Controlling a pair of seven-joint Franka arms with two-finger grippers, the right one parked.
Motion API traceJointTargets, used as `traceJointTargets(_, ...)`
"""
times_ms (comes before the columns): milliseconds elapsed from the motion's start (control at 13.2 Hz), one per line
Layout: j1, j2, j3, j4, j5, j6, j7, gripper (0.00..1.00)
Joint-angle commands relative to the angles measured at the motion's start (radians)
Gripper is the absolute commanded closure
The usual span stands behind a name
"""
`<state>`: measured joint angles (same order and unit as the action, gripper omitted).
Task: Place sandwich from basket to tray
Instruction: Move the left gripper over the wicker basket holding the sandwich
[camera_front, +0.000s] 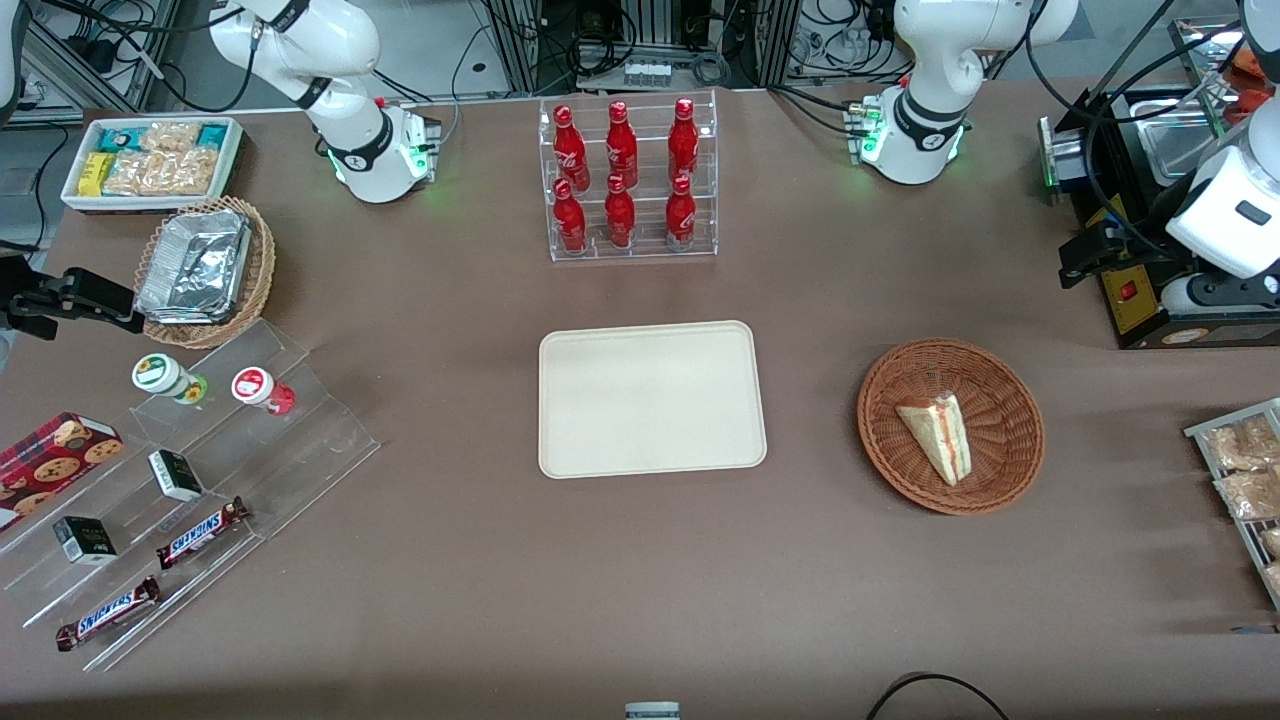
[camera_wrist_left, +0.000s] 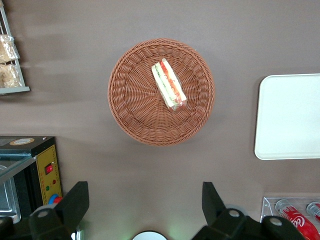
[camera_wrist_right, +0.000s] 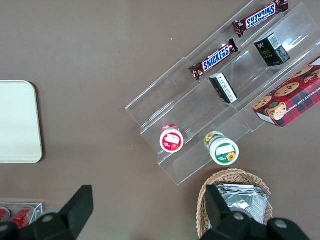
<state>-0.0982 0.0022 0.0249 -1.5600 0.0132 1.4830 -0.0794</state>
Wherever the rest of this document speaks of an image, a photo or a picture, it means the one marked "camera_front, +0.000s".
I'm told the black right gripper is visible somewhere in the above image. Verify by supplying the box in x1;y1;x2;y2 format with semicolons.
0;255;144;341

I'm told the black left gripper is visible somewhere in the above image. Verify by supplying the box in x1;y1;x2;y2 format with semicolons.
1060;222;1196;291

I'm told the triangular sandwich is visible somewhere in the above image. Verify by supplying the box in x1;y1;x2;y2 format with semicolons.
895;393;973;487

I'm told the light wicker basket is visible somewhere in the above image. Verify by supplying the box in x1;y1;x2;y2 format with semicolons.
133;196;277;350

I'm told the brown woven basket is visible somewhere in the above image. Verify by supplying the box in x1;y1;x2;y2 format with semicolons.
857;338;1046;516

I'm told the metal tray with red items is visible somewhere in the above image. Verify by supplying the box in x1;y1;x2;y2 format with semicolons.
1170;18;1263;111

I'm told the beige plastic tray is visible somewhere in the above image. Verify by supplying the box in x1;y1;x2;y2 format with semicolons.
539;320;768;480

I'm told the black countertop appliance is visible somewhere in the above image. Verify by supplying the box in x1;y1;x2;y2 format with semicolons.
1040;85;1280;351

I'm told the silver box with green light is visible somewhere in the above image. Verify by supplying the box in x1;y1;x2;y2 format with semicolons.
1038;115;1089;193

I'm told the green lid yogurt cup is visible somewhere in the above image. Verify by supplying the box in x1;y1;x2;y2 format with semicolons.
131;353;209;406

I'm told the stack of foil trays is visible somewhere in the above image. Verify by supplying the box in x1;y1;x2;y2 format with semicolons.
136;209;252;325

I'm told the steel pan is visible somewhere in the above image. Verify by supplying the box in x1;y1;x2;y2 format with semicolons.
1140;120;1227;186

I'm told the red tartan cookie box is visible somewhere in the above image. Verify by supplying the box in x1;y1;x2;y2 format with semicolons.
0;411;125;531

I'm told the clear bag of crackers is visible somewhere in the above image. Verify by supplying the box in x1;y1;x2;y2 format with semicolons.
104;149;219;197
140;120;203;154

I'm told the small black carton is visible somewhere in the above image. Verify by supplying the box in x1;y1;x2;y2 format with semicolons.
148;450;206;503
52;516;119;567

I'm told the red lid yogurt cup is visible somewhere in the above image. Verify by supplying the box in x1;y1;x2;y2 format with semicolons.
231;366;297;417

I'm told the white plastic snack bin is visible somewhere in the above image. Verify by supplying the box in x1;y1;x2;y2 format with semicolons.
60;117;244;214

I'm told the Snickers chocolate bar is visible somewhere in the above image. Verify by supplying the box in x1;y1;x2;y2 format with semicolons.
155;497;251;571
55;575;162;653

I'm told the clear acrylic stepped stand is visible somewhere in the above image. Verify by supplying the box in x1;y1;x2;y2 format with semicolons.
0;318;382;673

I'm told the clear acrylic bottle rack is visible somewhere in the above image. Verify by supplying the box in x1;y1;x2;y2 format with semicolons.
538;90;719;263

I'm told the red cola bottle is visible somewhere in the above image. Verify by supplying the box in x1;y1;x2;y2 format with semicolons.
606;100;639;186
668;97;699;184
665;175;697;251
604;173;637;251
553;178;588;256
553;105;590;191

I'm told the black cable loop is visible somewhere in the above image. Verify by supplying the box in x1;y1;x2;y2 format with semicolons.
865;673;1011;720

